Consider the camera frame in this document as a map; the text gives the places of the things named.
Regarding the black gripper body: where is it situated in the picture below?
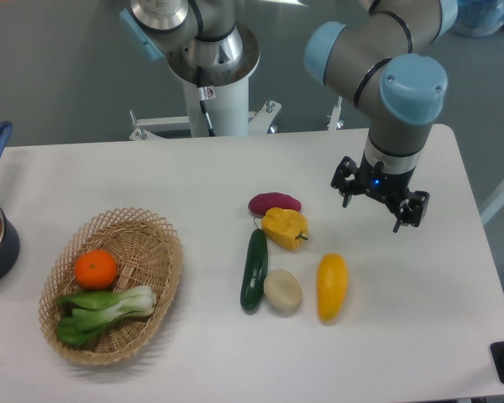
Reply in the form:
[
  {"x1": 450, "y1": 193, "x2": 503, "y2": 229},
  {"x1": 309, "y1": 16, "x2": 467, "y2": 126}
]
[{"x1": 352, "y1": 156, "x2": 413, "y2": 211}]

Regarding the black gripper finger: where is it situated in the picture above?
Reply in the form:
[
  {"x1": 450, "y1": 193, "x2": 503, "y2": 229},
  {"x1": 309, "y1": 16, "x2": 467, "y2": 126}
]
[
  {"x1": 393, "y1": 191, "x2": 430, "y2": 233},
  {"x1": 330, "y1": 156, "x2": 361, "y2": 208}
]

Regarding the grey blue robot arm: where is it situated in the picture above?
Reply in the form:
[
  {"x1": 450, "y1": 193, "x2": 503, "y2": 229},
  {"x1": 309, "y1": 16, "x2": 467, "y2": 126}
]
[{"x1": 120, "y1": 1, "x2": 458, "y2": 227}]

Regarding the yellow mango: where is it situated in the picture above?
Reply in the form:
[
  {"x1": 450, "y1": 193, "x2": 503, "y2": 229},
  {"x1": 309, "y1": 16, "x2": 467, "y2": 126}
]
[{"x1": 316, "y1": 253, "x2": 349, "y2": 323}]

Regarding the yellow bell pepper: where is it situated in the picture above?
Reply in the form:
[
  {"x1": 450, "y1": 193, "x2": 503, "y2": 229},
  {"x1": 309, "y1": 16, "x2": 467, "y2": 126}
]
[{"x1": 261, "y1": 207, "x2": 308, "y2": 251}]

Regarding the purple sweet potato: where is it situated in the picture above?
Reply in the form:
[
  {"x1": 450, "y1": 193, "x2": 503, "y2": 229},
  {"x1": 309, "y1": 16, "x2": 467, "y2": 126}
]
[{"x1": 248, "y1": 192, "x2": 302, "y2": 216}]

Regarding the green cucumber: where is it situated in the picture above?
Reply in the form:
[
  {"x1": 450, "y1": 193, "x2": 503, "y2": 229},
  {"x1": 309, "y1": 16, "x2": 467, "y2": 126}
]
[{"x1": 240, "y1": 228, "x2": 268, "y2": 312}]

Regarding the beige potato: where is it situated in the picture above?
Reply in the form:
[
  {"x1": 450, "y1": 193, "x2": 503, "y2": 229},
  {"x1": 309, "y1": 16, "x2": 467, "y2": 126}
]
[{"x1": 264, "y1": 269, "x2": 302, "y2": 311}]

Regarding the blue plastic bag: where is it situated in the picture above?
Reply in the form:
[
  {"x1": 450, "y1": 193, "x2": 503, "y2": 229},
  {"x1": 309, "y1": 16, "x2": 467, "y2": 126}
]
[{"x1": 452, "y1": 0, "x2": 504, "y2": 39}]

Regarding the woven wicker basket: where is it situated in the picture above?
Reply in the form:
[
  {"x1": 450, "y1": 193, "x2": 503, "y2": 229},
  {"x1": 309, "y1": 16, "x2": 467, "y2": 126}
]
[{"x1": 39, "y1": 207, "x2": 182, "y2": 365}]

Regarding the orange tangerine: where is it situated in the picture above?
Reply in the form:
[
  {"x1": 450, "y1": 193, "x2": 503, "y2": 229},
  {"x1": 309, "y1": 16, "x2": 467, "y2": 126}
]
[{"x1": 74, "y1": 249, "x2": 118, "y2": 290}]

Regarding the green bok choy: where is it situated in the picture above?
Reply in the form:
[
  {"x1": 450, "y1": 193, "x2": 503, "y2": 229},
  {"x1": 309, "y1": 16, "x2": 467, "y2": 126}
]
[{"x1": 56, "y1": 285, "x2": 157, "y2": 347}]

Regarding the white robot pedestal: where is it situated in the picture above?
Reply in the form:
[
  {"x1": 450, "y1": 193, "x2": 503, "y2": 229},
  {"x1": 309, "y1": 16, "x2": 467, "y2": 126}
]
[{"x1": 128, "y1": 75, "x2": 345, "y2": 142}]

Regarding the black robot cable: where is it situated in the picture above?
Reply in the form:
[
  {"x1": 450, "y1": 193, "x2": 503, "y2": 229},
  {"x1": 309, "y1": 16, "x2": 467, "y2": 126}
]
[{"x1": 195, "y1": 66, "x2": 217, "y2": 138}]

